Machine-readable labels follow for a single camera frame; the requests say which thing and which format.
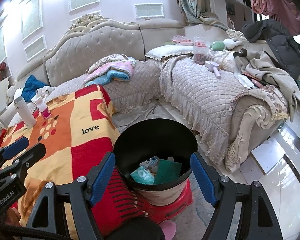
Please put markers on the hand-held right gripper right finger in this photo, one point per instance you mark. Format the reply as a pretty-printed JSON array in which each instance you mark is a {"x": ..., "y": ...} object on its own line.
[{"x": 203, "y": 180}]

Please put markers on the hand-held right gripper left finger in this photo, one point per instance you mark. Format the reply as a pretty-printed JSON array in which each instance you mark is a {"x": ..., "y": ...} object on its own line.
[{"x": 102, "y": 180}]

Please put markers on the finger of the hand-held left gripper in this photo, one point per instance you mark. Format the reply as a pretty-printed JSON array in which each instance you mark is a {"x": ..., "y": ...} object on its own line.
[
  {"x": 15, "y": 147},
  {"x": 32, "y": 155}
]

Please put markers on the green yellow sponge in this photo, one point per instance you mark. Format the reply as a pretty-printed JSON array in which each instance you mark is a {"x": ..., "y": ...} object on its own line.
[{"x": 168, "y": 171}]

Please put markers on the teal tissue packet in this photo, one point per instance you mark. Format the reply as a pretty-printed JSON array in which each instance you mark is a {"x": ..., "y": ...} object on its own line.
[{"x": 142, "y": 175}]

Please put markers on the black trash bin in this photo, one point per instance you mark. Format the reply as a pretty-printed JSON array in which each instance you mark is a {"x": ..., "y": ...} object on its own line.
[{"x": 140, "y": 140}]

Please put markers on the person's left hand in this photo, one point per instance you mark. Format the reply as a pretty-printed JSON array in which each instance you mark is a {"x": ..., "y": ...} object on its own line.
[{"x": 17, "y": 216}]

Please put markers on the white thermos bottle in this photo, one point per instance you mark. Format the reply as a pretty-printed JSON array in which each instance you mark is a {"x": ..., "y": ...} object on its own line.
[{"x": 25, "y": 112}]

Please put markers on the red plastic stool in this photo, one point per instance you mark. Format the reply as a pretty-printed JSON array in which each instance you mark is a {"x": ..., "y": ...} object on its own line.
[{"x": 174, "y": 202}]

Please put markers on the orange red printed blanket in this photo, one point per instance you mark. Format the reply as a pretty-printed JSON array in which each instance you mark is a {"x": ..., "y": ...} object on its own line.
[{"x": 65, "y": 135}]

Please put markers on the white pill bottle pink label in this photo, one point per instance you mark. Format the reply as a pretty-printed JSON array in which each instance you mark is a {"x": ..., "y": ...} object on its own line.
[{"x": 43, "y": 108}]

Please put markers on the pink slipper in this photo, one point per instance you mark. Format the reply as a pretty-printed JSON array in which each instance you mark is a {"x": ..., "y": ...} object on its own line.
[{"x": 168, "y": 228}]

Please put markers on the blue cloth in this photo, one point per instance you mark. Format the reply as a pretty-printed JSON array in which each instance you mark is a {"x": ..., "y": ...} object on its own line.
[{"x": 34, "y": 87}]

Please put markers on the white cloth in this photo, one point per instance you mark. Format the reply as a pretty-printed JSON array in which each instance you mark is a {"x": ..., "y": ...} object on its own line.
[{"x": 43, "y": 91}]

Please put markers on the red ornament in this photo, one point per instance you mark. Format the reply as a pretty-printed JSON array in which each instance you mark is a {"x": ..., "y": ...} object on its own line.
[{"x": 1, "y": 67}]

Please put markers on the folded pink blue blanket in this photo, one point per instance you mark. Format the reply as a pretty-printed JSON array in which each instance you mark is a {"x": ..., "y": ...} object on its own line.
[{"x": 112, "y": 71}]

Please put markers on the pink lint brush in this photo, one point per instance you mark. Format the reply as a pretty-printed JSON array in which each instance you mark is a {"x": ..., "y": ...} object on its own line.
[{"x": 213, "y": 67}]

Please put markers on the beige coat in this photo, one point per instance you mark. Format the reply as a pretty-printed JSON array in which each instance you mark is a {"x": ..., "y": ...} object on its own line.
[{"x": 272, "y": 72}]

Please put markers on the clear plastic snack bag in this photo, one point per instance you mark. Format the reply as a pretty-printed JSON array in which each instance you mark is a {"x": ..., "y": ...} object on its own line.
[{"x": 201, "y": 51}]

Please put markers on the beige tufted sofa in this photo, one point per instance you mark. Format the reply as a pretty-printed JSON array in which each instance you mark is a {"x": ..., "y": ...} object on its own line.
[{"x": 102, "y": 42}]

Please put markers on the white ruffled pillow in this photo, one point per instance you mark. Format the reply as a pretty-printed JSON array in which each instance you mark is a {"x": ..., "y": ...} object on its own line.
[{"x": 164, "y": 51}]

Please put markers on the green plush toy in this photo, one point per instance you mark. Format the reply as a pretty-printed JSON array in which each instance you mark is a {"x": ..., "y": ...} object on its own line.
[{"x": 217, "y": 45}]

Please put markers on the white plush toy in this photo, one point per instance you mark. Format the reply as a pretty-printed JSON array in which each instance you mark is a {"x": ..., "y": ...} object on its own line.
[{"x": 232, "y": 43}]

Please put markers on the dark grey jacket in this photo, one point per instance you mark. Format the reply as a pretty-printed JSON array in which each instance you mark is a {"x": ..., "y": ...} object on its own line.
[{"x": 272, "y": 40}]

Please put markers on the floral curtain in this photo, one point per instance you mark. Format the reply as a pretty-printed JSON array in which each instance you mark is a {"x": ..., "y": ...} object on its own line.
[{"x": 192, "y": 2}]

